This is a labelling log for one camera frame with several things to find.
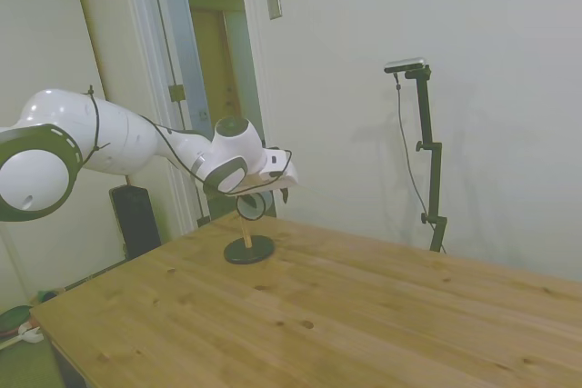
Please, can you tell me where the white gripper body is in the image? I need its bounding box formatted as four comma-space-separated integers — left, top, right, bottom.
266, 161, 302, 191

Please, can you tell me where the blue enamel mug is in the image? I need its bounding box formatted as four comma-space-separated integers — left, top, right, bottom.
236, 191, 275, 220

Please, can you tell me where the wooden mug tree black base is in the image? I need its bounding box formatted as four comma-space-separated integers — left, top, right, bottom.
224, 217, 276, 266

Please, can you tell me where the black case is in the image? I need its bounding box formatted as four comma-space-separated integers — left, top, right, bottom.
108, 184, 163, 263

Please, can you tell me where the wooden interior door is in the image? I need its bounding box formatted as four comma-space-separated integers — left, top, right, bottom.
189, 6, 245, 124

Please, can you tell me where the white plastic object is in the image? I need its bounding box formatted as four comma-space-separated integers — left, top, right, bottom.
16, 323, 45, 344

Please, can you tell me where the white door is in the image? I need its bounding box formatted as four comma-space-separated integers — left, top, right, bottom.
0, 0, 183, 298

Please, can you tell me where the dark green round object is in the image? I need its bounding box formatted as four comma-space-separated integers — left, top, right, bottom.
0, 304, 34, 339

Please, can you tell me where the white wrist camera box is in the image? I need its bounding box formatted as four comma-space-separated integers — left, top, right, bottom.
262, 146, 293, 176

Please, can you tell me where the black camera stand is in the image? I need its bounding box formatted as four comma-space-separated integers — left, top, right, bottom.
394, 72, 449, 255
403, 67, 449, 254

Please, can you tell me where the grey exterior camera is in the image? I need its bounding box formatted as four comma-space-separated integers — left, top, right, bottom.
384, 56, 429, 75

